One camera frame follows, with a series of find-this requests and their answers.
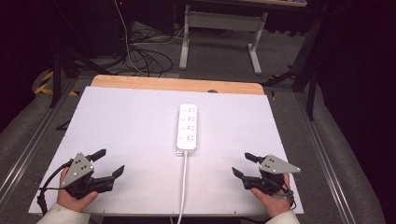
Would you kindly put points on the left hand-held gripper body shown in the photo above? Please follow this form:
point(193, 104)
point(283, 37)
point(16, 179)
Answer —
point(77, 169)

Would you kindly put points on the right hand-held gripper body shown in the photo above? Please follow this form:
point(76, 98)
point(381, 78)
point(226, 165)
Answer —
point(274, 166)

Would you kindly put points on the person's left hand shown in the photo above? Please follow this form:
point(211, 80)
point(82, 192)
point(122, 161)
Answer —
point(70, 202)

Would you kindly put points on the person's right hand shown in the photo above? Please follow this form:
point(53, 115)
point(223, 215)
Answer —
point(275, 203)

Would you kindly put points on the white table board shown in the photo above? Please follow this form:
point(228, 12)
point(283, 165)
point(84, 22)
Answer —
point(134, 130)

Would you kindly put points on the white power strip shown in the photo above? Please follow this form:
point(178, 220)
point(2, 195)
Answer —
point(186, 130)

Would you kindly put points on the black table grommet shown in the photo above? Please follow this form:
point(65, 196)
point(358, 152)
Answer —
point(212, 91)

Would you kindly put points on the black metal stand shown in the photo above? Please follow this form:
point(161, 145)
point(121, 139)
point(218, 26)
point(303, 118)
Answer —
point(56, 77)
point(311, 87)

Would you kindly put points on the yellow black floor tape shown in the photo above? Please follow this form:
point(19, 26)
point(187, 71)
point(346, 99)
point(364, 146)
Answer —
point(43, 85)

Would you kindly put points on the wooden table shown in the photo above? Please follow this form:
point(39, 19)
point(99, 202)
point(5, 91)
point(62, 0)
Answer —
point(155, 82)

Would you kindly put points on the dark curtain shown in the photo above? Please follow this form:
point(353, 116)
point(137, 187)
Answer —
point(18, 46)
point(364, 93)

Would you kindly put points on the aluminium floor rail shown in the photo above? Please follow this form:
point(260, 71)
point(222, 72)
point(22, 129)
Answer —
point(323, 161)
point(34, 140)

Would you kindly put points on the white metal desk frame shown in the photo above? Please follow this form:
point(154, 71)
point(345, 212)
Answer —
point(224, 20)

